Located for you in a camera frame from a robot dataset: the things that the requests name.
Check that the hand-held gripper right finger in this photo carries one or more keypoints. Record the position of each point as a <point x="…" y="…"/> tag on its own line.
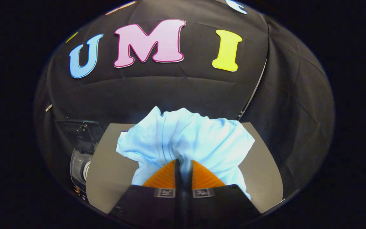
<point x="214" y="206"/>

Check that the light blue shirt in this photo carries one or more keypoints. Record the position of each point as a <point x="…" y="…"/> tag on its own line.
<point x="195" y="136"/>

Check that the black backdrop cloth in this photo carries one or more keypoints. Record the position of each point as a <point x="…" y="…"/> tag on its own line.
<point x="170" y="92"/>

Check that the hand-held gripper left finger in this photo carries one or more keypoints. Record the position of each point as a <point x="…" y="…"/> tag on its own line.
<point x="157" y="206"/>

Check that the white clothespin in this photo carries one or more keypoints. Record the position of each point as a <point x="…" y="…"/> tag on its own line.
<point x="48" y="107"/>

